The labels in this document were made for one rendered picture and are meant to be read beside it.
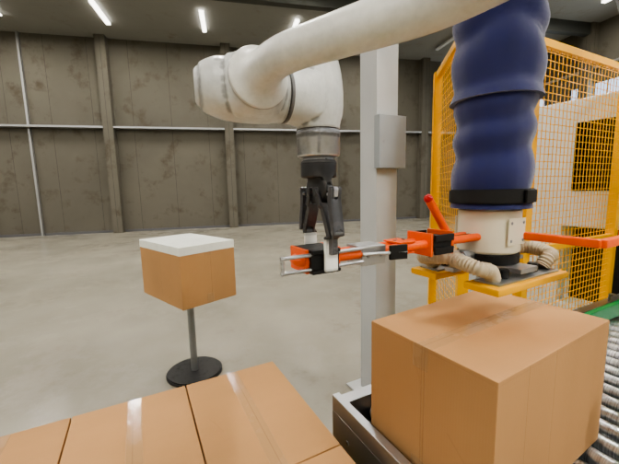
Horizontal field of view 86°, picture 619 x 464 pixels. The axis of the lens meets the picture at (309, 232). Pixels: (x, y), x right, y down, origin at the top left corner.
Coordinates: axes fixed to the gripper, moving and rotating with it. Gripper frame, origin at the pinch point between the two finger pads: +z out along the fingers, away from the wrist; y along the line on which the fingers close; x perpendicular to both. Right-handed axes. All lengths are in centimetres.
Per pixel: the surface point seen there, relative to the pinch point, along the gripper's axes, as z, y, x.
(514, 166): -19, -8, -55
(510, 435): 42, -22, -36
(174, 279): 42, 160, 17
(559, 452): 59, -20, -63
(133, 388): 123, 188, 47
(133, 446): 68, 52, 42
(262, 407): 68, 50, -2
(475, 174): -17, -1, -49
